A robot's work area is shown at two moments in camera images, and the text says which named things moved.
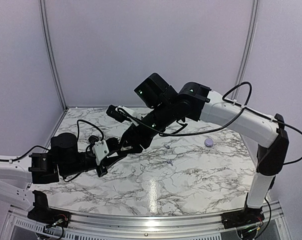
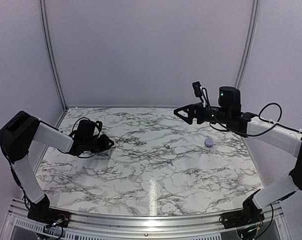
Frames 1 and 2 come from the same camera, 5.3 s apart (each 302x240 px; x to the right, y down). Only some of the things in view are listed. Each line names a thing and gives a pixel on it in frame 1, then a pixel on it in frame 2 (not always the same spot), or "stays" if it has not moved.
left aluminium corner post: [43, 10] stays
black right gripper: [144, 141] -> [199, 116]
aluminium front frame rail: [19, 227] stays
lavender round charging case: [208, 142] stays
